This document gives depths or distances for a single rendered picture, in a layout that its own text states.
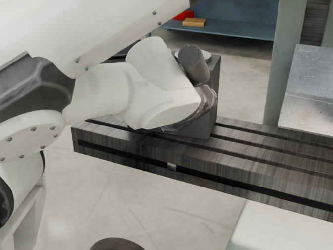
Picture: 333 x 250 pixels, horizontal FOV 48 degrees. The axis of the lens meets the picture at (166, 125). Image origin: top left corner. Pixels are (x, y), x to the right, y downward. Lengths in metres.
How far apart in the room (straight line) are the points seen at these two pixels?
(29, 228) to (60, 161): 1.76
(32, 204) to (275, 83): 0.85
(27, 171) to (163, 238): 1.35
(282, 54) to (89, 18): 1.00
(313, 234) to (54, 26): 0.70
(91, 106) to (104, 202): 1.76
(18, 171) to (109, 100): 0.25
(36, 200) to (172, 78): 0.39
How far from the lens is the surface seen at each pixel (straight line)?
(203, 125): 0.93
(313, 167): 0.91
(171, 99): 0.49
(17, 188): 0.65
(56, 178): 2.42
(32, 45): 0.30
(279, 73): 1.26
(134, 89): 0.47
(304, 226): 0.87
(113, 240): 1.12
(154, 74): 0.53
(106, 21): 0.29
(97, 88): 0.44
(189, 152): 0.90
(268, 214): 0.88
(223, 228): 2.02
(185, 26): 4.85
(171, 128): 0.73
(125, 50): 2.91
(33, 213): 0.79
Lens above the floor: 1.39
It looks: 29 degrees down
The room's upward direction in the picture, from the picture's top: straight up
